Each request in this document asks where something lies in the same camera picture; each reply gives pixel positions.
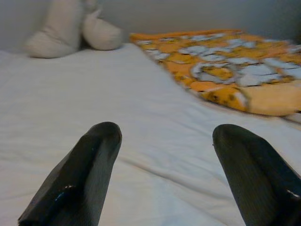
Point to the yellow egg cartoon blanket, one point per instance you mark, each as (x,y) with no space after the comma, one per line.
(223,68)

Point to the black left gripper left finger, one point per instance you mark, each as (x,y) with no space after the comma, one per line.
(77,179)

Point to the beige knotted plush pillow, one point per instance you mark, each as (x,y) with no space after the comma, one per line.
(61,30)

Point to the white sheeted bed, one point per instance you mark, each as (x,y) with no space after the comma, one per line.
(94,89)

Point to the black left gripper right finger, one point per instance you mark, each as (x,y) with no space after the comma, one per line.
(258,179)

